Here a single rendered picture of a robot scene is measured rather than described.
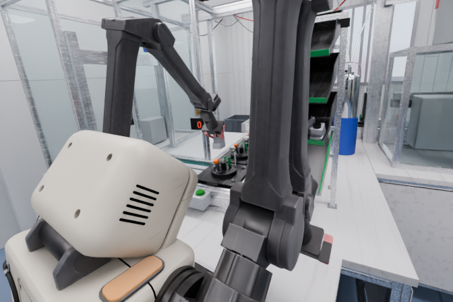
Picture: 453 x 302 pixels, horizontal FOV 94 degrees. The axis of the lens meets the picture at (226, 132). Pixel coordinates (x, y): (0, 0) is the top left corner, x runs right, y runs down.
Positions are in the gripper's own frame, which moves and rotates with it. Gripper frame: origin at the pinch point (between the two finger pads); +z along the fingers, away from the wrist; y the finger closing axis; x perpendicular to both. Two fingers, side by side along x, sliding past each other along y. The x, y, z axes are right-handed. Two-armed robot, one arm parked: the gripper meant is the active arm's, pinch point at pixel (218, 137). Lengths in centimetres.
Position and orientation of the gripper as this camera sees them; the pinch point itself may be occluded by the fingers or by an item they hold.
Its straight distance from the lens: 106.7
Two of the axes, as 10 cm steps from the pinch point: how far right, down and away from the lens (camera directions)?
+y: -9.1, -0.2, 4.1
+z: 3.0, 6.6, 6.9
